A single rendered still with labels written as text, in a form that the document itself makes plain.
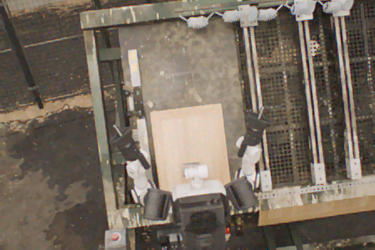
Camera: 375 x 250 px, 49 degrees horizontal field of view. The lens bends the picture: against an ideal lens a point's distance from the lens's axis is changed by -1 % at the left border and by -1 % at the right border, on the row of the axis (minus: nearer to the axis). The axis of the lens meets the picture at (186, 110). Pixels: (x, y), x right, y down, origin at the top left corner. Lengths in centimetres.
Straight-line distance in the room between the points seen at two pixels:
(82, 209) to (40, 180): 59
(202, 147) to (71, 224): 164
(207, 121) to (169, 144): 27
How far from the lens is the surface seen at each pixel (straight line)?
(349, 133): 271
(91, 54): 256
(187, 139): 255
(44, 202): 402
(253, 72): 257
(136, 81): 252
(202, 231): 199
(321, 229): 362
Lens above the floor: 299
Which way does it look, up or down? 41 degrees down
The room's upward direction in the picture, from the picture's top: 6 degrees counter-clockwise
